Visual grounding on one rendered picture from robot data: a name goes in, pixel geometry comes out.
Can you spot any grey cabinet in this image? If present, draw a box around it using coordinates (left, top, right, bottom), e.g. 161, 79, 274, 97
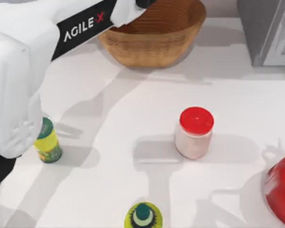
236, 0, 285, 67

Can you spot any yellow and green bottle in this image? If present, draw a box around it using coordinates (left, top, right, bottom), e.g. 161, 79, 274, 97
33, 117, 63, 164

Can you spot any green bottle with dark cap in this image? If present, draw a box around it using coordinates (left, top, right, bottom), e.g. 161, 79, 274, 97
123, 201, 163, 228

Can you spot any red kettle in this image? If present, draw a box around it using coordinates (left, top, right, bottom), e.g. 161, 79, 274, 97
263, 143, 285, 228

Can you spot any wooden basket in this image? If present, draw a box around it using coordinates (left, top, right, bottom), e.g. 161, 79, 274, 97
97, 0, 207, 68

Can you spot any jar with red lid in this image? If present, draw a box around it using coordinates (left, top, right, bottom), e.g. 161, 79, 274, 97
174, 106, 215, 160

